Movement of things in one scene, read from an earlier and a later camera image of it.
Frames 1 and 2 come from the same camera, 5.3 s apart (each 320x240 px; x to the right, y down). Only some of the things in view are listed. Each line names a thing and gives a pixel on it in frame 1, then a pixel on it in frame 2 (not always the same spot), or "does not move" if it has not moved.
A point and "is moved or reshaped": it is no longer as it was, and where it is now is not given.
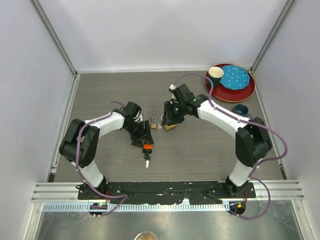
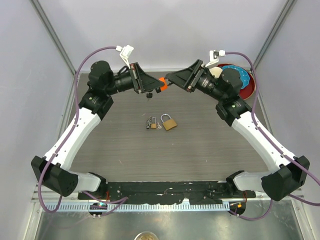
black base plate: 166,192 does not move
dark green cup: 215,73 does not move
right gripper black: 168,118 to 188,78
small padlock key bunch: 158,126 is moved or reshaped
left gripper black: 144,133 to 142,82
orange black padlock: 147,148 to 165,87
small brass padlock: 153,125 does not move
